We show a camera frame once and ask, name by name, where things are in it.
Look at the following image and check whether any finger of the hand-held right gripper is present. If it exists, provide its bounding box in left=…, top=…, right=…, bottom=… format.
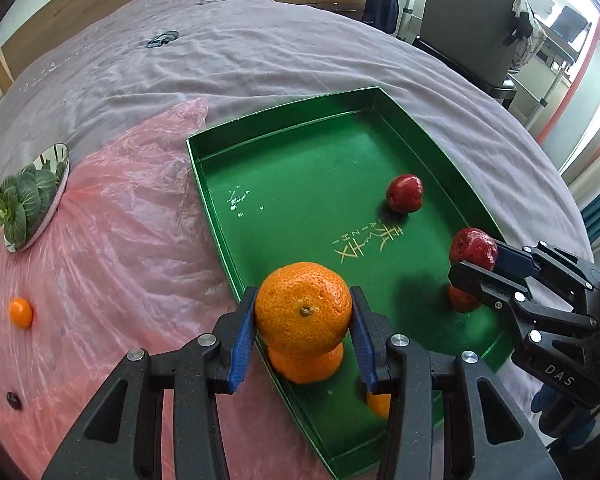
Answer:
left=494, top=240, right=600, bottom=294
left=448, top=259, right=599, bottom=342

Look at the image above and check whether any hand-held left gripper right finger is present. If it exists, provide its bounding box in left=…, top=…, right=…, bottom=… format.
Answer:
left=349, top=286, right=563, bottom=480

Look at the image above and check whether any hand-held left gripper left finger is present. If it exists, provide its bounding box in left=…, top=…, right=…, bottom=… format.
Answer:
left=40, top=286, right=259, bottom=480

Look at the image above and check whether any red fruit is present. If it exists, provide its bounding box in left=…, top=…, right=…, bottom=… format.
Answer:
left=449, top=227, right=499, bottom=272
left=447, top=284, right=482, bottom=314
left=385, top=174, right=424, bottom=214

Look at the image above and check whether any orange mandarin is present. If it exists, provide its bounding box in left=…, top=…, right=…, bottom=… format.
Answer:
left=267, top=340, right=345, bottom=385
left=255, top=262, right=353, bottom=359
left=366, top=392, right=392, bottom=420
left=8, top=297, right=33, bottom=330

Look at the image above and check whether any green tray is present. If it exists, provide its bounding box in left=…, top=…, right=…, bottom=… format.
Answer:
left=186, top=86, right=516, bottom=480

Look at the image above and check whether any person's right hand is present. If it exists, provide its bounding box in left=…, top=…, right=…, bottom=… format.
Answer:
left=531, top=382, right=599, bottom=454

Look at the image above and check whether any pink plastic sheet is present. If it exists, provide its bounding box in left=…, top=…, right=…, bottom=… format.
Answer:
left=0, top=97, right=331, bottom=480

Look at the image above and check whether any grey chair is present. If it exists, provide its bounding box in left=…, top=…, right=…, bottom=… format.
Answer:
left=412, top=0, right=547, bottom=108

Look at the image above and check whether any bok choy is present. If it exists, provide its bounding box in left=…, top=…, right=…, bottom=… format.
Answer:
left=0, top=162, right=66, bottom=243

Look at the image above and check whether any dark tote bag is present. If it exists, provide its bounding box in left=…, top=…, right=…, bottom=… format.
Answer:
left=364, top=0, right=400, bottom=36

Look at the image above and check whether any small black object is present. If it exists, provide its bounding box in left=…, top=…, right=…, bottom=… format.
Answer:
left=146, top=31, right=179, bottom=50

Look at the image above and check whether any wooden headboard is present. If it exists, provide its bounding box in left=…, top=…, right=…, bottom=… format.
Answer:
left=0, top=0, right=231, bottom=92

